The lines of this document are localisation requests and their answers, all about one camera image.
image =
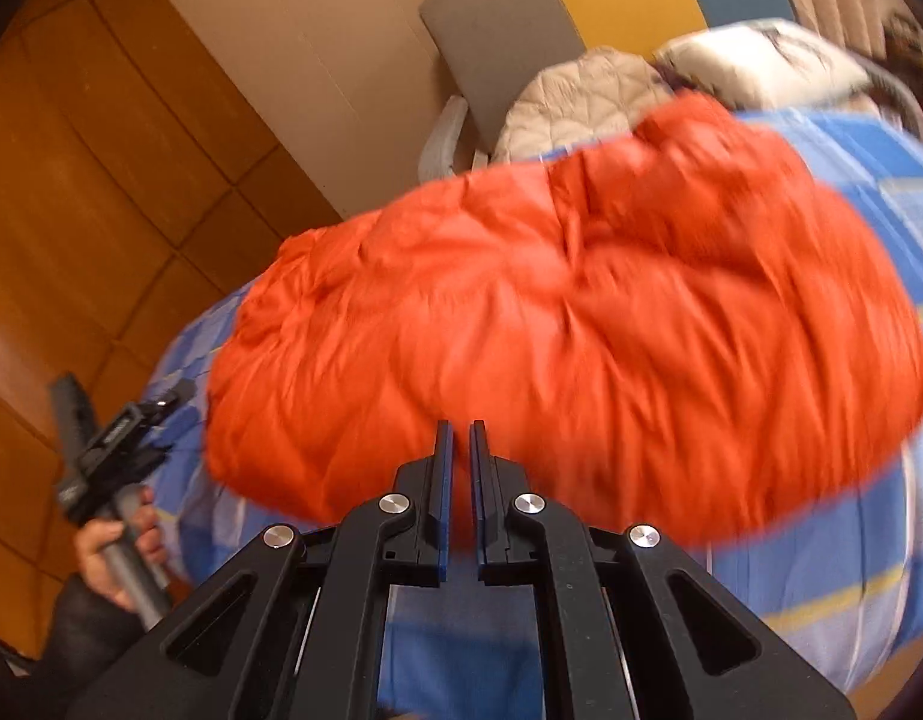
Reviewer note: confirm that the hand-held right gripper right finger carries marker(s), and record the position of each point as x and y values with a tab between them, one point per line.
173	399

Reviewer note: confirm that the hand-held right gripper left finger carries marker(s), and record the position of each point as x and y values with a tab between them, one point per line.
73	416

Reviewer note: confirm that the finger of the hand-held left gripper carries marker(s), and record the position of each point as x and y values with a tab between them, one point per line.
446	499
478	499

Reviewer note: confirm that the orange quilted down jacket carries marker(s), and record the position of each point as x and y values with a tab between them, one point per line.
581	315

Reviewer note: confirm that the person's left forearm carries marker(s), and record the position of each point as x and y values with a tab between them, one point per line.
79	630

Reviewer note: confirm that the person's left hand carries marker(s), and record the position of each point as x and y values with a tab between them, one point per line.
101	547

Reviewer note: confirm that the wooden wardrobe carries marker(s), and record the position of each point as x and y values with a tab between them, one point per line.
94	202

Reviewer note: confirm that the bed with blue plaid sheet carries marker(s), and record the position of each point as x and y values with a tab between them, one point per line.
806	600

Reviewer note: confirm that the beige quilted jacket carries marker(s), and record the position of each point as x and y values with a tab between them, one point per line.
574	97

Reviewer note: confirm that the white printed pillow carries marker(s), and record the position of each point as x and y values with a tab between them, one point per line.
761	60

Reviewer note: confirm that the white plastic frame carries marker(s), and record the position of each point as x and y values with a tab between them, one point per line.
450	139

